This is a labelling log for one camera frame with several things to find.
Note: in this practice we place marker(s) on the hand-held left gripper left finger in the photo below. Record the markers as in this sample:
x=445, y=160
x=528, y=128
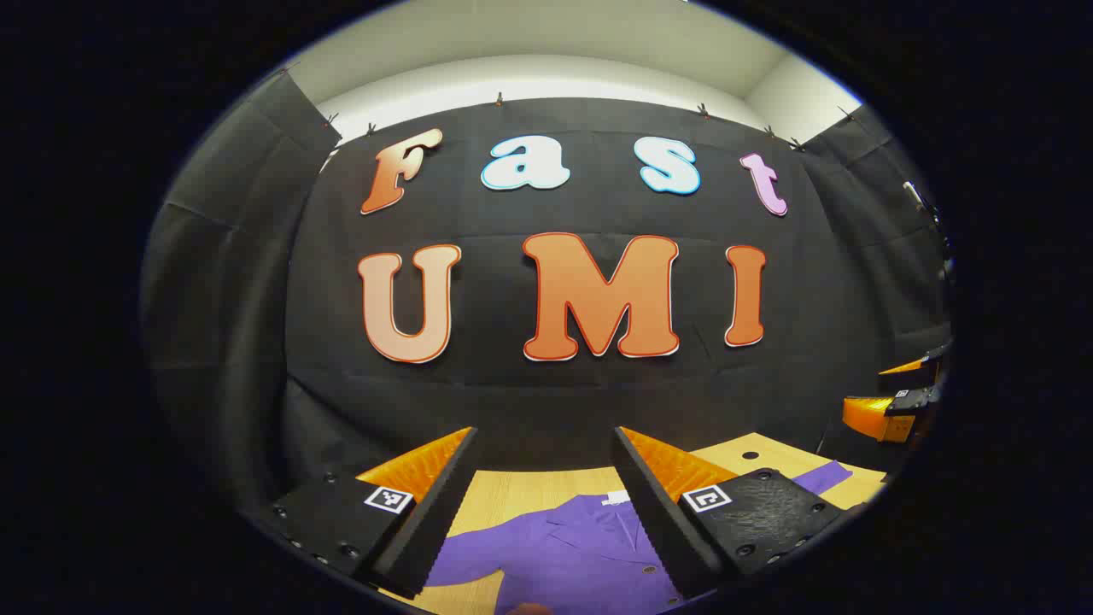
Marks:
x=435, y=521

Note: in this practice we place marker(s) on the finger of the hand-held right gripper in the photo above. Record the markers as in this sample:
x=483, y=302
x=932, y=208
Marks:
x=926, y=366
x=879, y=417

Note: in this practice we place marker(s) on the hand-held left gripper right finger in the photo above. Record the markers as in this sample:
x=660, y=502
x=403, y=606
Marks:
x=657, y=521

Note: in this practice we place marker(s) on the purple ribbed garment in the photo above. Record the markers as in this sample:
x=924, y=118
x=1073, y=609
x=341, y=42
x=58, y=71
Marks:
x=581, y=555

